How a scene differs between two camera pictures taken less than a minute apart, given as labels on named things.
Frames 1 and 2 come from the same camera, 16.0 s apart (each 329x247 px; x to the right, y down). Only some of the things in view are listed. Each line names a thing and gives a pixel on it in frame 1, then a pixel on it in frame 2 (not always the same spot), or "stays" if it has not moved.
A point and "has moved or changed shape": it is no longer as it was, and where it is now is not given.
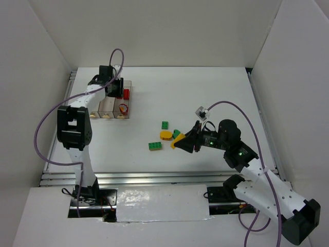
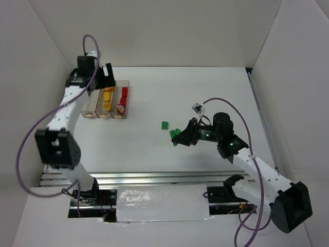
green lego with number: (176, 133) stays
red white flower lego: (124, 108) has moved or changed shape
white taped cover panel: (162, 203) stays
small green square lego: (165, 125) stays
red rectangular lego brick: (126, 94) has moved or changed shape
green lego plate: (155, 145) -> (171, 136)
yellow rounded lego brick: (165, 135) has moved or changed shape
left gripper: (117, 87) -> (103, 74)
